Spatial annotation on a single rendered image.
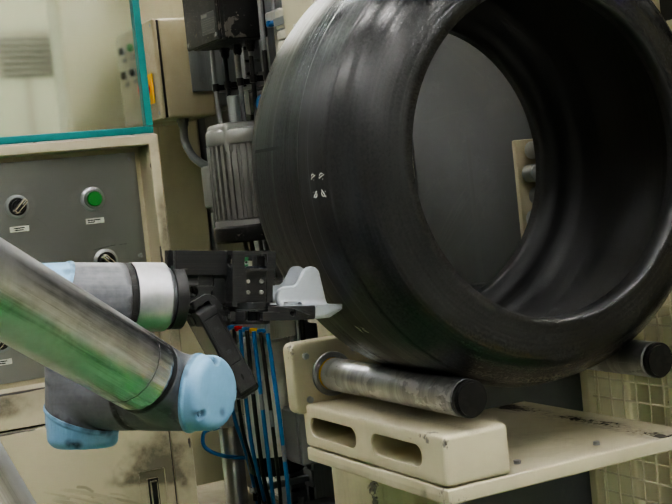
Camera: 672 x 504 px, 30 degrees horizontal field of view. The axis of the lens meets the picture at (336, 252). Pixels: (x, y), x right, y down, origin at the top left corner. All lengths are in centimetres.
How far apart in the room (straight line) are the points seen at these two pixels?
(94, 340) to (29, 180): 90
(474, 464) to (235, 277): 35
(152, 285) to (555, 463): 52
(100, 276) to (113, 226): 71
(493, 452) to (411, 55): 46
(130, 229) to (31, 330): 97
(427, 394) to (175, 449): 67
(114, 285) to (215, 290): 12
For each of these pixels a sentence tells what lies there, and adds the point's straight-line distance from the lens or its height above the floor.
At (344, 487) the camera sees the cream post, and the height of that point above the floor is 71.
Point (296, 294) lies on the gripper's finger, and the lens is 141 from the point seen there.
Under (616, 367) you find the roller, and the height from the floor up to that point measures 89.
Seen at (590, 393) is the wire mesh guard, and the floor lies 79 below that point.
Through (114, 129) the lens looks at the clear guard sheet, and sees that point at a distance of 201.
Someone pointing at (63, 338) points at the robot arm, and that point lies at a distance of 110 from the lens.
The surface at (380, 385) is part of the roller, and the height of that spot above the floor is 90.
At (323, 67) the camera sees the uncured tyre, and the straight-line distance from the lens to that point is 141.
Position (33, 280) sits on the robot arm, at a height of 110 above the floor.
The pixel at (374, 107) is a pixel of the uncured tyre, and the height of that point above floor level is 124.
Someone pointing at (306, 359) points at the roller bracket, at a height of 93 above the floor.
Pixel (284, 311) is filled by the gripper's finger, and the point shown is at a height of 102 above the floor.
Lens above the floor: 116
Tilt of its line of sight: 3 degrees down
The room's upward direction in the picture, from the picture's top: 6 degrees counter-clockwise
